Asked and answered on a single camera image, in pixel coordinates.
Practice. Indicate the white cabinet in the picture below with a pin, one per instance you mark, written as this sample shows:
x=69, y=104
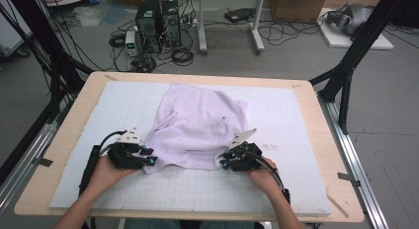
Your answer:
x=10, y=35

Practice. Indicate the large cardboard box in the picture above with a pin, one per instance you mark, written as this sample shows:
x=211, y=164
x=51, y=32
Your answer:
x=296, y=10

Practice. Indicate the black metal frame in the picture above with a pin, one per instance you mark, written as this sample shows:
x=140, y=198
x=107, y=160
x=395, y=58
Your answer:
x=362, y=38
x=42, y=35

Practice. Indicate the light wooden table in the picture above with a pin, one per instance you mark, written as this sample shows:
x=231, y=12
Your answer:
x=197, y=77

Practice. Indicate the aluminium rail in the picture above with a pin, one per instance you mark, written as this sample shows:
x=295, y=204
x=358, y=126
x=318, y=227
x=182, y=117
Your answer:
x=29, y=156
x=349, y=156

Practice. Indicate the white metal stand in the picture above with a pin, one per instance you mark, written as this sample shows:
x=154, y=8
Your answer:
x=201, y=25

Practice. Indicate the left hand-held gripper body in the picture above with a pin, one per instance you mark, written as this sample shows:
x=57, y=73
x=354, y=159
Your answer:
x=125, y=156

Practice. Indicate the light purple towel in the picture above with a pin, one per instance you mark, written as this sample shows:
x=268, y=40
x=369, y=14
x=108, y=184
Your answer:
x=197, y=123

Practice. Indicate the brown tape strip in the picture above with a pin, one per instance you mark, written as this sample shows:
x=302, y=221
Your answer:
x=110, y=77

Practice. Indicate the grey rounded device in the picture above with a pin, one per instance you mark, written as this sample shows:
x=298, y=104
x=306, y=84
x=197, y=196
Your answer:
x=357, y=15

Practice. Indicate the black flat device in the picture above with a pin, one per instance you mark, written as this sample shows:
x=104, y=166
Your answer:
x=238, y=15

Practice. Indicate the white gridded foam mat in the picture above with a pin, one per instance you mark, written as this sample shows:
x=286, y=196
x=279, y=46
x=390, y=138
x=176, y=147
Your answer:
x=290, y=117

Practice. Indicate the clear plastic bag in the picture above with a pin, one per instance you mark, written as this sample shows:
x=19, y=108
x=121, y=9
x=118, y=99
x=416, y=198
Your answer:
x=87, y=18

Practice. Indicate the person's left hand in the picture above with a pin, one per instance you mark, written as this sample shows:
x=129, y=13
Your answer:
x=103, y=178

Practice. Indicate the white floor board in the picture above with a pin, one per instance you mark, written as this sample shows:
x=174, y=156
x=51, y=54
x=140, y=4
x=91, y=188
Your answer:
x=339, y=39

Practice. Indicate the black computer tower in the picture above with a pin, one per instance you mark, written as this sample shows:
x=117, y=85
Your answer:
x=148, y=21
x=171, y=25

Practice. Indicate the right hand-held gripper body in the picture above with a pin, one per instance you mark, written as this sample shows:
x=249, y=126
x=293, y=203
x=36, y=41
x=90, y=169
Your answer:
x=247, y=158

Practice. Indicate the thin wooden stick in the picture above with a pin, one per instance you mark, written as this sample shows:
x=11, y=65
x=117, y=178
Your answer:
x=337, y=205

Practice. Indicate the white bench power supply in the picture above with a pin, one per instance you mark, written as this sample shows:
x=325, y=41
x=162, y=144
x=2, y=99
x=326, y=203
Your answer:
x=131, y=44

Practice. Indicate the person's right hand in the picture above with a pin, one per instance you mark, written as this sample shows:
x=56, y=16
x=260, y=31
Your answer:
x=267, y=179

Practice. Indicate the teal plastic sheet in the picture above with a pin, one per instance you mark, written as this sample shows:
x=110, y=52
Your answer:
x=115, y=15

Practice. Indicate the grey metal bracket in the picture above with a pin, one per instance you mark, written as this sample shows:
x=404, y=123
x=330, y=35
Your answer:
x=44, y=162
x=347, y=177

